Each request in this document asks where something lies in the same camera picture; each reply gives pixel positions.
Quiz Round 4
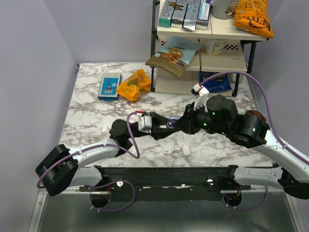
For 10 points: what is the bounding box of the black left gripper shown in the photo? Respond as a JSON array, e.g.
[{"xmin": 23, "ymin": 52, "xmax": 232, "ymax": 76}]
[{"xmin": 128, "ymin": 113, "xmax": 180, "ymax": 142}]

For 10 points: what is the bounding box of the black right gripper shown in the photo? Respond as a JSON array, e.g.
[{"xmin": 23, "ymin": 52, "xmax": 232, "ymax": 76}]
[{"xmin": 173, "ymin": 100, "xmax": 229, "ymax": 136}]

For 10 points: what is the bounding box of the purple earbud charging case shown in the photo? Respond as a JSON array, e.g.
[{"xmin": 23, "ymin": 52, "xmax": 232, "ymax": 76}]
[{"xmin": 167, "ymin": 116, "xmax": 181, "ymax": 129}]

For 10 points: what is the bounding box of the white earbud case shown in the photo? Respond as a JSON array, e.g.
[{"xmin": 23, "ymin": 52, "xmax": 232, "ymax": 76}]
[{"xmin": 182, "ymin": 144, "xmax": 191, "ymax": 157}]

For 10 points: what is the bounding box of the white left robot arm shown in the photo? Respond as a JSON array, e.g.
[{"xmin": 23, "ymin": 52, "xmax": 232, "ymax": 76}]
[{"xmin": 35, "ymin": 111, "xmax": 180, "ymax": 196}]

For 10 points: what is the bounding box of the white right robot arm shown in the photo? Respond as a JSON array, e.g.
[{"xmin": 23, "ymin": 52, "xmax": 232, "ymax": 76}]
[{"xmin": 167, "ymin": 95, "xmax": 309, "ymax": 200}]

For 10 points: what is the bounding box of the white earbud right one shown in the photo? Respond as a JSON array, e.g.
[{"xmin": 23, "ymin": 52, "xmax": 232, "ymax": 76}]
[{"xmin": 171, "ymin": 148, "xmax": 182, "ymax": 153}]

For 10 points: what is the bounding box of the orange snack bag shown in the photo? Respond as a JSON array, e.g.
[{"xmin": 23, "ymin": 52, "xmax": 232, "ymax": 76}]
[{"xmin": 116, "ymin": 69, "xmax": 151, "ymax": 102}]

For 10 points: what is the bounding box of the blue Doritos bag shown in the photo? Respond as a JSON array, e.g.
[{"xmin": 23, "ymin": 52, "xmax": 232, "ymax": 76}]
[{"xmin": 199, "ymin": 71, "xmax": 232, "ymax": 93}]

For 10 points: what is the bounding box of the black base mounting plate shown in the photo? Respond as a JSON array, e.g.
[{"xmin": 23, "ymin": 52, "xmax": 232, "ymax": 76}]
[{"xmin": 81, "ymin": 165, "xmax": 241, "ymax": 202}]

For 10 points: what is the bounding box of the blue razor box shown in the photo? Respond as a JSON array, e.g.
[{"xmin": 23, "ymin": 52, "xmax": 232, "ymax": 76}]
[{"xmin": 98, "ymin": 72, "xmax": 122, "ymax": 101}]

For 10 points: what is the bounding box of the teal gold chip bag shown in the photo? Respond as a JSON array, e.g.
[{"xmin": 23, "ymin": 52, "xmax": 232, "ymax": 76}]
[{"xmin": 145, "ymin": 36, "xmax": 203, "ymax": 78}]

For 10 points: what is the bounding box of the black beige shelf rack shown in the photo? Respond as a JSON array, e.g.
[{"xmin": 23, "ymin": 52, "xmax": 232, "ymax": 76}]
[{"xmin": 151, "ymin": 0, "xmax": 265, "ymax": 94}]

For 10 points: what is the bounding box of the white mug on shelf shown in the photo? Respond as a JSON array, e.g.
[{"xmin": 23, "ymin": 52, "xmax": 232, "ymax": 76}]
[{"xmin": 205, "ymin": 39, "xmax": 227, "ymax": 56}]

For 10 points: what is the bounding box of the blue white box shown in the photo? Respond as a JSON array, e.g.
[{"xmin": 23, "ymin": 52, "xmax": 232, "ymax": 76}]
[{"xmin": 196, "ymin": 0, "xmax": 211, "ymax": 30}]

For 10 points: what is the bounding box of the teal toothpaste box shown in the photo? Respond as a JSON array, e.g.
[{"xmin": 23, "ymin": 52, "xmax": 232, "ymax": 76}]
[{"xmin": 158, "ymin": 0, "xmax": 177, "ymax": 28}]

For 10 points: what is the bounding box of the white printed cup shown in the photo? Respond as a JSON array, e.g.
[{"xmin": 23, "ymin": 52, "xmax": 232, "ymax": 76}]
[{"xmin": 211, "ymin": 0, "xmax": 239, "ymax": 19}]

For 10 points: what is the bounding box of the orange honey dijon chip bag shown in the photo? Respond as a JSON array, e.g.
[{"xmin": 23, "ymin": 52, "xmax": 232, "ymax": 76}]
[{"xmin": 233, "ymin": 0, "xmax": 274, "ymax": 39}]

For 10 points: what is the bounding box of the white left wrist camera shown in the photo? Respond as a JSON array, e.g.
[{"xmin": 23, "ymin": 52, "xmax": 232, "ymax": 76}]
[{"xmin": 138, "ymin": 112, "xmax": 152, "ymax": 132}]

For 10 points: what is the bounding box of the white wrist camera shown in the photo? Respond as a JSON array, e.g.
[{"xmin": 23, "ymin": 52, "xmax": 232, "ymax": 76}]
[
  {"xmin": 138, "ymin": 112, "xmax": 152, "ymax": 132},
  {"xmin": 191, "ymin": 84, "xmax": 209, "ymax": 110}
]

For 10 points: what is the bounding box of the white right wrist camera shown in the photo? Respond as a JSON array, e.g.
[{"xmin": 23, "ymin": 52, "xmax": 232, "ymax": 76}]
[{"xmin": 191, "ymin": 84, "xmax": 209, "ymax": 110}]

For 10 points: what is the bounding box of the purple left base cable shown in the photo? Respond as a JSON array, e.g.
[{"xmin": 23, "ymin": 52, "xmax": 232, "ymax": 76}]
[{"xmin": 86, "ymin": 179, "xmax": 136, "ymax": 213}]

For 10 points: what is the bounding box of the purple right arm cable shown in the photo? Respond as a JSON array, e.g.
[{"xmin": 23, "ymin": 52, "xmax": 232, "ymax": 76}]
[{"xmin": 197, "ymin": 71, "xmax": 309, "ymax": 166}]

